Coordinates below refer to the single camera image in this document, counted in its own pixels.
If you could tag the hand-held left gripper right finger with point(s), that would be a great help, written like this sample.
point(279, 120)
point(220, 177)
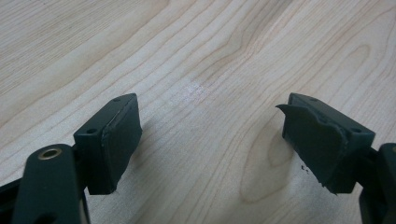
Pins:
point(323, 143)

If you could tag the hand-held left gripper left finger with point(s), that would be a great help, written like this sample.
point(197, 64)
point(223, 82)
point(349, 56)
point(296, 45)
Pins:
point(109, 143)

